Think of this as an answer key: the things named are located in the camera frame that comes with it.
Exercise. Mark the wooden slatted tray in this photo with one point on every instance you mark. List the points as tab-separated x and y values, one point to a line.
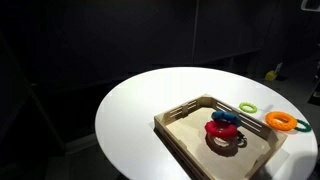
200	160

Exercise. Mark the yellow background object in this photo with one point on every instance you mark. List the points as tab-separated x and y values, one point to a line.
270	75

